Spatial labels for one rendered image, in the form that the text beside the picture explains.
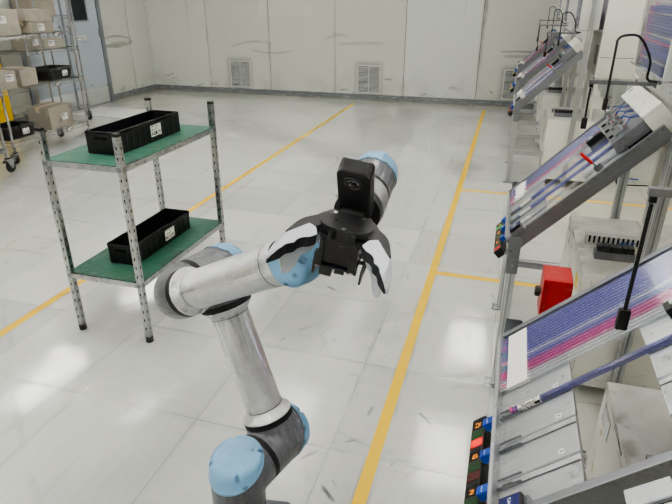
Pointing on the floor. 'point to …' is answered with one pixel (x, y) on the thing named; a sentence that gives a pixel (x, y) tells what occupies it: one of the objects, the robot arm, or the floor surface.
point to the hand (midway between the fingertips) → (324, 272)
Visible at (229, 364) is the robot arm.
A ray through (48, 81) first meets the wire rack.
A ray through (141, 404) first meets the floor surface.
